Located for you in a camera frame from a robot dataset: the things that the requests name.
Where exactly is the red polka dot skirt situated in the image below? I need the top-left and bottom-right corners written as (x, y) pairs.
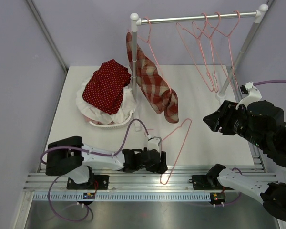
top-left (82, 59), bottom-right (131, 115)

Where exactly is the purple cable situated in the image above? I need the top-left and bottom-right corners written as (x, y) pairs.
top-left (185, 80), bottom-right (286, 207)
top-left (40, 119), bottom-right (150, 224)

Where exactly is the pink hanger of red skirt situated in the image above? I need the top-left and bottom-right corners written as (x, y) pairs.
top-left (160, 118), bottom-right (192, 185)

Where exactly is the pink hanger of plaid skirt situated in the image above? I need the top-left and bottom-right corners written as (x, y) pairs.
top-left (127, 16), bottom-right (174, 95)

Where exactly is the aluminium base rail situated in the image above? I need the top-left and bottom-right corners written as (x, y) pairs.
top-left (24, 165), bottom-right (278, 192)

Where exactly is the white skirt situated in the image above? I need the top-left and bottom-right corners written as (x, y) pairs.
top-left (75, 77), bottom-right (136, 125)

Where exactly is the red plaid skirt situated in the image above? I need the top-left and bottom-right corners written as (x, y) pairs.
top-left (136, 46), bottom-right (179, 124)

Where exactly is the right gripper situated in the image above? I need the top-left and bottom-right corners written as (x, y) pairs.
top-left (203, 99), bottom-right (267, 149)

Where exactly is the pink hanger of white skirt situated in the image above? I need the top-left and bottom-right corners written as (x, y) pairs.
top-left (175, 22), bottom-right (215, 92)

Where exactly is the white metal clothes rack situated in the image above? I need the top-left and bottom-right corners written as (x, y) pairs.
top-left (129, 4), bottom-right (269, 132)

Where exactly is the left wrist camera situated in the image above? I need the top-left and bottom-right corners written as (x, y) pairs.
top-left (147, 134), bottom-right (162, 153)

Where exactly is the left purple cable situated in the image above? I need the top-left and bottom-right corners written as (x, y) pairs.
top-left (40, 119), bottom-right (150, 224)

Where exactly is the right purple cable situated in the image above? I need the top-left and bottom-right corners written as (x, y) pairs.
top-left (185, 80), bottom-right (286, 207)

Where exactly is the pink hanger of floral skirt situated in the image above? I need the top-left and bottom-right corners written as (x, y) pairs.
top-left (214, 10), bottom-right (241, 96)

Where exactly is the white plastic basket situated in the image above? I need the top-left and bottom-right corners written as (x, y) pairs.
top-left (85, 86), bottom-right (136, 129)

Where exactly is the pink skirt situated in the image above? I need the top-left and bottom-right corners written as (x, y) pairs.
top-left (83, 116), bottom-right (104, 125)

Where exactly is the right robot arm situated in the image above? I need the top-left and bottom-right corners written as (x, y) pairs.
top-left (189, 100), bottom-right (286, 222)

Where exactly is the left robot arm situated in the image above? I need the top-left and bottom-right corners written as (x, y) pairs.
top-left (45, 136), bottom-right (168, 190)

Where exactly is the white slotted cable duct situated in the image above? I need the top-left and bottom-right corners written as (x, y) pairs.
top-left (33, 191), bottom-right (211, 202)

